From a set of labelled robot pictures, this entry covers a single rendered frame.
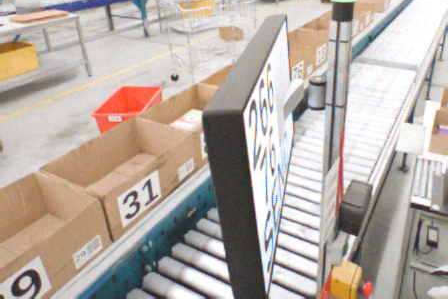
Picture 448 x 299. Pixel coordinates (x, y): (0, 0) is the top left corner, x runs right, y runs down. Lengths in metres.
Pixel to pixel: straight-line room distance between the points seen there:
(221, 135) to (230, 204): 0.09
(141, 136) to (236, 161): 1.19
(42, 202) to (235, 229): 1.02
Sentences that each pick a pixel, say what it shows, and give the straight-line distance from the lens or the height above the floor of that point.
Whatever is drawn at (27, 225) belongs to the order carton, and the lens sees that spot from 1.43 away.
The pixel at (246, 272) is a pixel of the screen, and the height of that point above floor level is 1.32.
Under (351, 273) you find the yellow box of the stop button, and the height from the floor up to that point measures 0.88.
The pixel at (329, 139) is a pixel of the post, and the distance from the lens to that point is 0.86.
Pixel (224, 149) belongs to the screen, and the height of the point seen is 1.50.
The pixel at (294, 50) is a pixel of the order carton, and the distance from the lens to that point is 2.38.
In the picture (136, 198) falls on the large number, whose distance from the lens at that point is 1.25.
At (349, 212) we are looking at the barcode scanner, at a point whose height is 1.07.
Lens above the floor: 1.72
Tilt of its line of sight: 25 degrees down
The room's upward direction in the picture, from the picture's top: 1 degrees counter-clockwise
